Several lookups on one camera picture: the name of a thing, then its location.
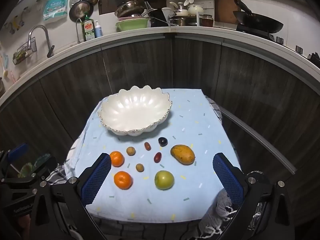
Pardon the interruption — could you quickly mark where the tangerine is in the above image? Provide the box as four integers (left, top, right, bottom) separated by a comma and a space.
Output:
114, 171, 133, 190
110, 151, 125, 167

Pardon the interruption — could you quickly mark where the paper towel pack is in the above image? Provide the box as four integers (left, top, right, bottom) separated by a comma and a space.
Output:
43, 0, 68, 21

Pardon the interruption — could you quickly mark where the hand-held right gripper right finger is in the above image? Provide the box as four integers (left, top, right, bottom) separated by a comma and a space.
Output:
212, 152, 295, 240

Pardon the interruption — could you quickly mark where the wire sink basket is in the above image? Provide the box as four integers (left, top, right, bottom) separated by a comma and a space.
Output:
12, 37, 37, 65

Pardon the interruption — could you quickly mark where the wooden cutting board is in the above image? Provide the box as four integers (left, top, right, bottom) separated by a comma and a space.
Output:
214, 0, 241, 24

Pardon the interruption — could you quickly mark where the dark wood kitchen cabinet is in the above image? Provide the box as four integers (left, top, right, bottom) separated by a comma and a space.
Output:
0, 34, 320, 230

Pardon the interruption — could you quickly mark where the grey metal rail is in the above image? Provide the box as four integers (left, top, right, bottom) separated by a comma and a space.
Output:
219, 107, 298, 176

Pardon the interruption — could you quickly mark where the white kitchen countertop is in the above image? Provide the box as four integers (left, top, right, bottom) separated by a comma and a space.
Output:
0, 26, 320, 100

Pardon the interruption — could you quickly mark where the black wok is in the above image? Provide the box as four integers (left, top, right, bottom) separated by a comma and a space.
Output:
232, 0, 284, 34

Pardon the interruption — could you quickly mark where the white teapot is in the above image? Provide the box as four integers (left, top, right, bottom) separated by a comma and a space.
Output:
187, 4, 204, 16

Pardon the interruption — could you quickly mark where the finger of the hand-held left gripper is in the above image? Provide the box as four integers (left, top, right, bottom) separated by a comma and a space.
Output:
7, 143, 28, 158
32, 156, 58, 180

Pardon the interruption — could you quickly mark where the glass jar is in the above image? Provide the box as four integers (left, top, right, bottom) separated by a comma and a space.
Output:
202, 14, 214, 27

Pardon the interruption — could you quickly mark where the steel pot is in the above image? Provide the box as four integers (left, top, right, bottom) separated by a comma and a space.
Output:
169, 16, 198, 27

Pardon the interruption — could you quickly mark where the green dish soap bottle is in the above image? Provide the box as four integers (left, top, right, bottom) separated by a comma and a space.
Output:
84, 12, 96, 42

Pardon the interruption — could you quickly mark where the yellow mango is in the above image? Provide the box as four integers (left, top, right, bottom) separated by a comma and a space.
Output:
170, 144, 196, 165

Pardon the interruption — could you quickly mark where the steel kitchen faucet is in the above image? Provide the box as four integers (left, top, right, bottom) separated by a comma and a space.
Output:
28, 25, 55, 58

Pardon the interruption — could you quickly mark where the gas stove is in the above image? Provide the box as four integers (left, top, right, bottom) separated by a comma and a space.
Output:
236, 24, 275, 40

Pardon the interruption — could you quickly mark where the white kettle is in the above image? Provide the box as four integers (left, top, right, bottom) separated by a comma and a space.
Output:
169, 2, 188, 17

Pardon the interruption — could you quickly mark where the green cloth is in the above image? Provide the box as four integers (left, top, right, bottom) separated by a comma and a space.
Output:
17, 154, 52, 178

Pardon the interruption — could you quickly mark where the green apple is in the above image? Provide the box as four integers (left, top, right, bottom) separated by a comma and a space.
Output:
154, 170, 174, 190

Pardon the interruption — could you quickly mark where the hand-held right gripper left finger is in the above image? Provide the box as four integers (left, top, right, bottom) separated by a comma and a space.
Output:
30, 152, 112, 240

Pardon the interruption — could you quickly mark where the light blue patterned tablecloth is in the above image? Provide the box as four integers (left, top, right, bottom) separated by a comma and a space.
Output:
64, 88, 242, 223

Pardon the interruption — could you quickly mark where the white scalloped bowl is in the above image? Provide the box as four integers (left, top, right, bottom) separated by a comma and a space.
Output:
97, 86, 173, 137

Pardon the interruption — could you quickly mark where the hanging frying pan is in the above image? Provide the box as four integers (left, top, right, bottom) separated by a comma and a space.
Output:
69, 1, 94, 22

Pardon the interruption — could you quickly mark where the grey yarn tassel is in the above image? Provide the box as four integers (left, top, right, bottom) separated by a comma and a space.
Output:
199, 189, 234, 233

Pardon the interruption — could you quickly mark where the green plastic basin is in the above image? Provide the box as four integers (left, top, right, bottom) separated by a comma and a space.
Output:
115, 17, 152, 32

